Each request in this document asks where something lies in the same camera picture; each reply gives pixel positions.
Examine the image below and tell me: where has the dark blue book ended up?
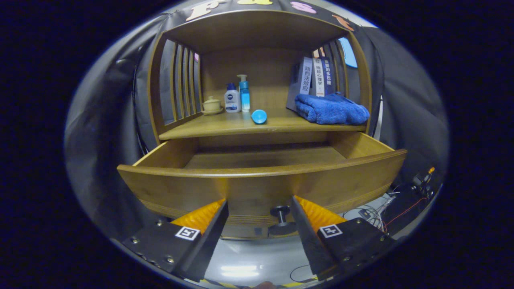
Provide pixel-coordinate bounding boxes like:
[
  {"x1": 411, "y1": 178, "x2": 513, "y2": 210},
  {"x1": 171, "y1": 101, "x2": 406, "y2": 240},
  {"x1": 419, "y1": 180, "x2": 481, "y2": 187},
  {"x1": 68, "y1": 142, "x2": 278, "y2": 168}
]
[{"x1": 322, "y1": 57, "x2": 334, "y2": 96}]

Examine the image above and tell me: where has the wooden drawer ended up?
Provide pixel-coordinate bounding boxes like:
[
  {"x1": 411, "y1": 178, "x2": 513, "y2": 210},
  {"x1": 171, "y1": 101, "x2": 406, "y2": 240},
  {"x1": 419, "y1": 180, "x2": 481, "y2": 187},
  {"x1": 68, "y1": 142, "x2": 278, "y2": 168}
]
[{"x1": 117, "y1": 132, "x2": 408, "y2": 240}]

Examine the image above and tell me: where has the white book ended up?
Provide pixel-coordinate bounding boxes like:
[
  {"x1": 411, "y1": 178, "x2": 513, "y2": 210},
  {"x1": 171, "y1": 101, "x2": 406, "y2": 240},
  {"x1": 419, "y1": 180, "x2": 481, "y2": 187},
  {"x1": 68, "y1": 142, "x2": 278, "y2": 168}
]
[{"x1": 312, "y1": 58, "x2": 325, "y2": 97}]

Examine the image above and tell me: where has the white bottle with blue cap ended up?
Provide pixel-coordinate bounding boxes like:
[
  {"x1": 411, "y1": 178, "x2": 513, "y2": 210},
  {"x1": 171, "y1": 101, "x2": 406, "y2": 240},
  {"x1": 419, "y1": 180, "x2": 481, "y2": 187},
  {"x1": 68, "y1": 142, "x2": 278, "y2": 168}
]
[{"x1": 224, "y1": 83, "x2": 242, "y2": 113}]

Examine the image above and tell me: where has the wooden cabinet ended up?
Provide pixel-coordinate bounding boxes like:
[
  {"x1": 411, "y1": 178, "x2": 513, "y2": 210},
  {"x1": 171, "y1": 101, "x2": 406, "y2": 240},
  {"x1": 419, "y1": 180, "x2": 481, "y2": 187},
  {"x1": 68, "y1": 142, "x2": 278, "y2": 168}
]
[{"x1": 147, "y1": 10, "x2": 373, "y2": 147}]

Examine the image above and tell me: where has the black clamp with orange tip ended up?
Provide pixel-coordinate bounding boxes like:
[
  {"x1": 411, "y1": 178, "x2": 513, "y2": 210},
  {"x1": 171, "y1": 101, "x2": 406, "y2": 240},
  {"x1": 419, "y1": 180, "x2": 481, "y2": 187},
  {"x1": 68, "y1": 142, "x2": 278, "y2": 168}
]
[{"x1": 412, "y1": 167, "x2": 436, "y2": 199}]

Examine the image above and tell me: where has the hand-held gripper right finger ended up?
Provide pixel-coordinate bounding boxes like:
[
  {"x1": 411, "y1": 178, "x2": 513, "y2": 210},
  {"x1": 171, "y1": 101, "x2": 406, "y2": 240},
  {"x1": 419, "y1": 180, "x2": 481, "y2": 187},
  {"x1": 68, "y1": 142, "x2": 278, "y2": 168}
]
[{"x1": 290, "y1": 195, "x2": 398, "y2": 281}]

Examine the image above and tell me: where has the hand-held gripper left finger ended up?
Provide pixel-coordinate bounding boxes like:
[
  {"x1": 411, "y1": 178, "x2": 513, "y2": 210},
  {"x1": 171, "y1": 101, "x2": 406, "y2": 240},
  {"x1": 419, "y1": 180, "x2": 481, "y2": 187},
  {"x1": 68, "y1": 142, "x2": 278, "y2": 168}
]
[{"x1": 122, "y1": 199, "x2": 229, "y2": 282}]

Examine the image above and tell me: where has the blue pump bottle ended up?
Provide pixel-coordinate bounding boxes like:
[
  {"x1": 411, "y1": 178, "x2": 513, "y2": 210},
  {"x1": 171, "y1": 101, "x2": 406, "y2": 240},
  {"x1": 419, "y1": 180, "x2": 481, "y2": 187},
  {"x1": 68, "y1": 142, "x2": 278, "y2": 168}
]
[{"x1": 237, "y1": 74, "x2": 251, "y2": 112}]

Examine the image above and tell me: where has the wooden countertop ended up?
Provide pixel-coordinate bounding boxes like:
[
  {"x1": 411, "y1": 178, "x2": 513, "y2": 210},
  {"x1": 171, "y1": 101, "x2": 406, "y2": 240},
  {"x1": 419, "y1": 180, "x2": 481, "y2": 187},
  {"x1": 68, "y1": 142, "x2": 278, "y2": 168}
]
[{"x1": 159, "y1": 108, "x2": 367, "y2": 140}]

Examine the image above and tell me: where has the blue folded towel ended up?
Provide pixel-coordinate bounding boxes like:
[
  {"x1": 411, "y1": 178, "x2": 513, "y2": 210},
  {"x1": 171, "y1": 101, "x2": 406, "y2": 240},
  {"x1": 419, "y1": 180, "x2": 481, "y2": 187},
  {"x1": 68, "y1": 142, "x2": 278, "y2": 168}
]
[{"x1": 295, "y1": 92, "x2": 370, "y2": 125}]

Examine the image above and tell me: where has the black backdrop cloth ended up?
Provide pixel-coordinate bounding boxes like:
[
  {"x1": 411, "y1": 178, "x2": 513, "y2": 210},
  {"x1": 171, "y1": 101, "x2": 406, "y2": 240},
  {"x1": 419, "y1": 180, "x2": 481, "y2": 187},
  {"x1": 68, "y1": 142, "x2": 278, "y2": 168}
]
[{"x1": 64, "y1": 0, "x2": 449, "y2": 241}]

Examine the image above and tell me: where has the red cable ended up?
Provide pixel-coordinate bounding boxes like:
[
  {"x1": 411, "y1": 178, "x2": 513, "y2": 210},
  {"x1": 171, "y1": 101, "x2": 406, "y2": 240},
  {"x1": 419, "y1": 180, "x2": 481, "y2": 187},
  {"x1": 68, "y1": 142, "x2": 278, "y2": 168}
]
[{"x1": 383, "y1": 196, "x2": 423, "y2": 234}]

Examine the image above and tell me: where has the cream lidded cup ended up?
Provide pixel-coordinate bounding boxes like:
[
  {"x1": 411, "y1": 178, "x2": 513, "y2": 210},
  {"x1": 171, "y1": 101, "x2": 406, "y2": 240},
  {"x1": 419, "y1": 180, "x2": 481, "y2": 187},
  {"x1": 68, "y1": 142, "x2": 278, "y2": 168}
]
[{"x1": 201, "y1": 96, "x2": 223, "y2": 116}]

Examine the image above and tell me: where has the black floor cable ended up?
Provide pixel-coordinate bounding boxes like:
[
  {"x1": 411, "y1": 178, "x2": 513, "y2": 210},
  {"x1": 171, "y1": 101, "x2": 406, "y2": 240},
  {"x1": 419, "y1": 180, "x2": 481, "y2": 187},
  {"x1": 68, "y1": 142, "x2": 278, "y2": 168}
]
[{"x1": 290, "y1": 264, "x2": 320, "y2": 283}]

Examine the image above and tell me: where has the grey book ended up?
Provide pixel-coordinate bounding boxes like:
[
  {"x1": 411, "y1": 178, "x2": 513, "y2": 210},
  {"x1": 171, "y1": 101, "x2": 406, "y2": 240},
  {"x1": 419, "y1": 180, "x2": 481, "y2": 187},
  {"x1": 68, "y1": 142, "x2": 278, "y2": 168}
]
[{"x1": 286, "y1": 57, "x2": 313, "y2": 112}]

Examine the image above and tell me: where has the tangle of white cables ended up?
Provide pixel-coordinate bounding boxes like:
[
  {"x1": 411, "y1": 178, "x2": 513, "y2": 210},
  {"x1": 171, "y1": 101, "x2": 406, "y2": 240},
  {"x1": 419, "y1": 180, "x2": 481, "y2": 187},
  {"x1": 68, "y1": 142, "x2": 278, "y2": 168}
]
[{"x1": 349, "y1": 193, "x2": 402, "y2": 233}]

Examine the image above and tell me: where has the black drawer knob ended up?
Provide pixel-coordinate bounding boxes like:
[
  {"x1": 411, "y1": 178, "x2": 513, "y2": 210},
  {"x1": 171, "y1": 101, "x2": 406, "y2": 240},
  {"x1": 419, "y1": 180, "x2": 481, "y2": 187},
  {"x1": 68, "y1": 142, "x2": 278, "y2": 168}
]
[{"x1": 268, "y1": 206, "x2": 298, "y2": 237}]

